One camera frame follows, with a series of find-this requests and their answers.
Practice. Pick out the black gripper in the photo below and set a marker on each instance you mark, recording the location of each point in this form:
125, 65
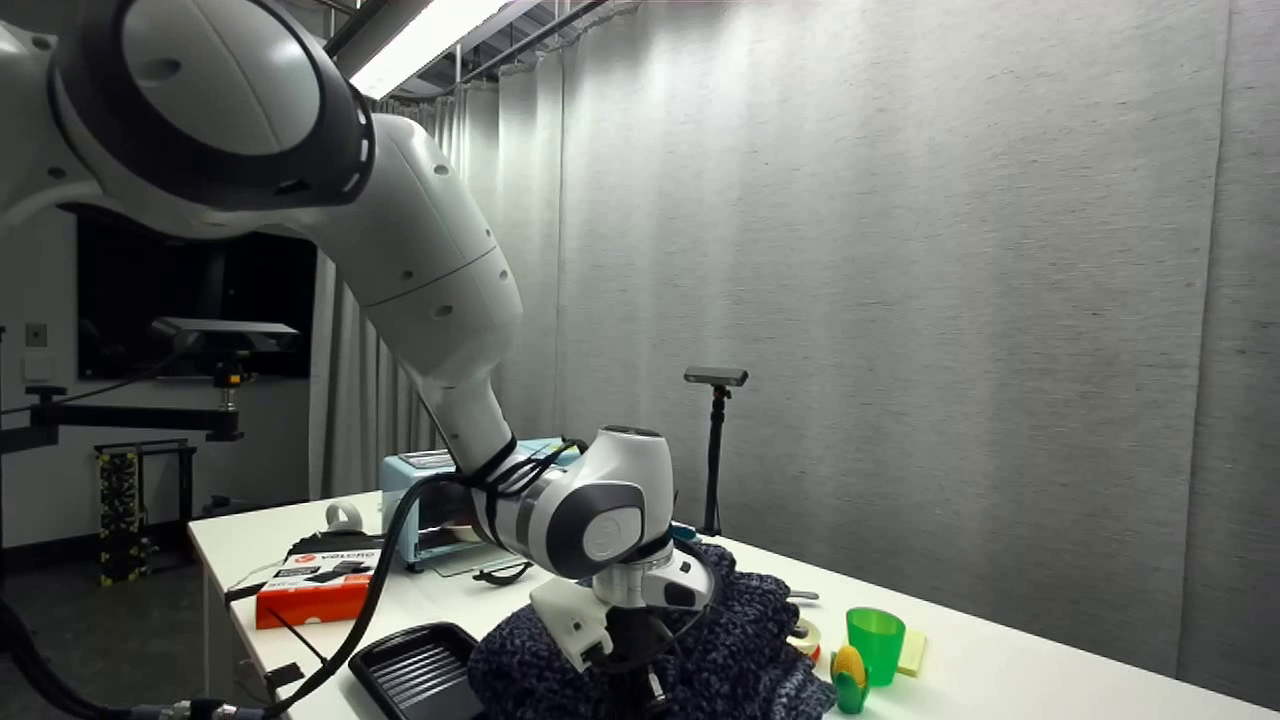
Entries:
642, 642

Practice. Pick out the dark blue fleece blanket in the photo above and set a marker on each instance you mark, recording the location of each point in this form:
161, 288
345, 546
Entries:
734, 653

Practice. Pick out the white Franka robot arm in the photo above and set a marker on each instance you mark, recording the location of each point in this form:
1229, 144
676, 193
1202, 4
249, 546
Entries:
424, 266

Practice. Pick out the black eyeglasses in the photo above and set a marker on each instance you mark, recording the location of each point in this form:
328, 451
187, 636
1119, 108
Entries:
503, 573

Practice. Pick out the yellow green toy corn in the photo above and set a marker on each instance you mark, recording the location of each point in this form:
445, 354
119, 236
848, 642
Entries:
848, 681

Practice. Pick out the black grill tray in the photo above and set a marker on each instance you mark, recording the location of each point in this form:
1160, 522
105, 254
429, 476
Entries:
413, 672

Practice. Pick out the green plastic cup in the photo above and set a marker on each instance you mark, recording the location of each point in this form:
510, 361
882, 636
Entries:
873, 646

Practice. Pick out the light blue toaster oven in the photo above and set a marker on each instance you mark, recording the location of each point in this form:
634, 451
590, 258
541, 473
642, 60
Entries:
406, 480

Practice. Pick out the white tape roll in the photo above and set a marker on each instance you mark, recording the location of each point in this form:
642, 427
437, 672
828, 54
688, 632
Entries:
341, 517

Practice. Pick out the black flat pouch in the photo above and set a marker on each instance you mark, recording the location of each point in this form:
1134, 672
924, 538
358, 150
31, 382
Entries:
324, 546

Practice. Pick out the orange box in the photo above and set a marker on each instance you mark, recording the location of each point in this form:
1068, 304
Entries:
315, 602

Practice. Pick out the grey window curtain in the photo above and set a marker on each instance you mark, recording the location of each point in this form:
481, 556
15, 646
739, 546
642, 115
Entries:
354, 403

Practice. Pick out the metal rack shelf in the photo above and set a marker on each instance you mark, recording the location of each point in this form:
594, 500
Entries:
123, 515

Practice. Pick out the fluorescent ceiling light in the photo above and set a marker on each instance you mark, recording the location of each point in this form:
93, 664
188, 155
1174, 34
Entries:
413, 47

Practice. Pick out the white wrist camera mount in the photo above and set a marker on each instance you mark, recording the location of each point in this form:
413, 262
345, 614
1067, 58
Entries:
574, 621

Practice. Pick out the black camera tripod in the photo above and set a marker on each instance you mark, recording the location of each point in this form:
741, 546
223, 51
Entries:
716, 378

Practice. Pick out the stereo camera on boom stand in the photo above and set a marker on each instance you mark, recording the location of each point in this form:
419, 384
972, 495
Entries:
223, 330

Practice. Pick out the black wall monitor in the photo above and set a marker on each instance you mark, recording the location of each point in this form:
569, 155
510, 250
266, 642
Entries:
132, 304

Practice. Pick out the metal ceiling rail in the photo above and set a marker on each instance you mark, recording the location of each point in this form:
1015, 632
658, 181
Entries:
560, 24

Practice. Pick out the white wall outlet plate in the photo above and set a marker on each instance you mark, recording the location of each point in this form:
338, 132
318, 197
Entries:
33, 333

